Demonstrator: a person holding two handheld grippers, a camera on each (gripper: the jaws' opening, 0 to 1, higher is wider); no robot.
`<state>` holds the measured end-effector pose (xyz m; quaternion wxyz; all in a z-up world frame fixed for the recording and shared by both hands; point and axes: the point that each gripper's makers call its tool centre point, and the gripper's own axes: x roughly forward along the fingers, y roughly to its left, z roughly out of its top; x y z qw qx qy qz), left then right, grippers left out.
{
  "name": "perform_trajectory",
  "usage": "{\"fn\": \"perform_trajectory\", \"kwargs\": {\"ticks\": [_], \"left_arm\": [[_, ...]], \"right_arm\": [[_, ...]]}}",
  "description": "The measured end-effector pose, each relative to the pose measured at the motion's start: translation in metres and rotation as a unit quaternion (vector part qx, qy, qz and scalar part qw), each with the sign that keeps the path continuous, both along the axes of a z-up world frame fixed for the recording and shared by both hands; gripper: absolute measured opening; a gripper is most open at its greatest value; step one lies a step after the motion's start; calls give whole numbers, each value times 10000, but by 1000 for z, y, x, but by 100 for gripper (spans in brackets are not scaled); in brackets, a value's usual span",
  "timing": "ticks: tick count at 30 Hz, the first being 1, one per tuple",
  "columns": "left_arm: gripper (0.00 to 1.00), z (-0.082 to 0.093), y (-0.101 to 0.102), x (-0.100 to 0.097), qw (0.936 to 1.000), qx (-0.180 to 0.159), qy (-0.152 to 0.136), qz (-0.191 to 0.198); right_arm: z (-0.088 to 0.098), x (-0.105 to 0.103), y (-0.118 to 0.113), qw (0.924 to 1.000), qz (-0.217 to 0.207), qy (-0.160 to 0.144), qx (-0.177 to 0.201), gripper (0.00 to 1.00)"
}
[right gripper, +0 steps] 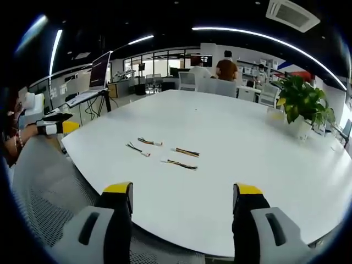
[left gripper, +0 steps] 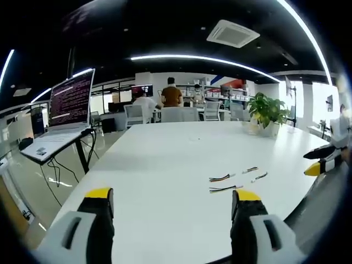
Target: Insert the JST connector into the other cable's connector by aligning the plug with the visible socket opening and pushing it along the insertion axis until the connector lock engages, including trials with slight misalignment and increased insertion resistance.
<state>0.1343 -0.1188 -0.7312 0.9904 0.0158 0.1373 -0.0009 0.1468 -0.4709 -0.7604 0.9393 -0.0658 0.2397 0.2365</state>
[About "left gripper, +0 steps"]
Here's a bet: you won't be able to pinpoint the green potted plant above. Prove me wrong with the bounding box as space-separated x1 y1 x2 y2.
246 91 291 130

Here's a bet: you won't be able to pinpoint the JST connector cable multicoloured wires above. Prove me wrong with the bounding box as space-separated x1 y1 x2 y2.
208 185 244 194
208 173 237 183

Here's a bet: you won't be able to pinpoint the ceiling air conditioner vent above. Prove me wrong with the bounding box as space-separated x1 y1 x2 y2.
206 19 261 49

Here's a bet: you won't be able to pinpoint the grey mesh office chair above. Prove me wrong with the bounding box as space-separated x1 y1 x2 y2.
204 101 221 122
160 107 200 123
229 102 251 122

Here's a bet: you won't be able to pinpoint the black-legged laptop stand table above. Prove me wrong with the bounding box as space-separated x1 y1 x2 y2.
20 128 97 174

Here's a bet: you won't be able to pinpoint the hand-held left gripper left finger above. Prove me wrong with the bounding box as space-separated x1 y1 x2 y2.
32 188 115 264

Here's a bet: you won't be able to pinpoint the open silver laptop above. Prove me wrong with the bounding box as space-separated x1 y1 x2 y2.
20 68 96 162

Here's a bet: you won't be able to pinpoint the white storage shelving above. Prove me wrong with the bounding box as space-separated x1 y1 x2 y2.
175 79 250 107

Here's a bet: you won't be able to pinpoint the black pole stand with screen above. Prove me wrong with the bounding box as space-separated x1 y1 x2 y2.
284 75 300 128

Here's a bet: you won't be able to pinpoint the black power cable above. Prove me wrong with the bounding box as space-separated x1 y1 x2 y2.
40 158 74 207

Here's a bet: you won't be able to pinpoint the ceiling light strip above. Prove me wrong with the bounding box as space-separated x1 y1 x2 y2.
0 48 15 92
30 87 53 104
130 54 281 82
277 0 334 86

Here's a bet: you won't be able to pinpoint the white plant pot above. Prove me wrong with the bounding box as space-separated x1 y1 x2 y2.
241 120 279 138

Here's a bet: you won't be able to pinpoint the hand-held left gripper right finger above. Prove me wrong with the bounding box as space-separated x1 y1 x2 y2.
230 189 306 264

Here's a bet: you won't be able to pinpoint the white chair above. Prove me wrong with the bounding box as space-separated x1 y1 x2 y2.
124 104 152 129

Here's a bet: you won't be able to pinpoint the blue standing banner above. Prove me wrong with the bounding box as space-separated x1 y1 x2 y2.
30 106 45 139

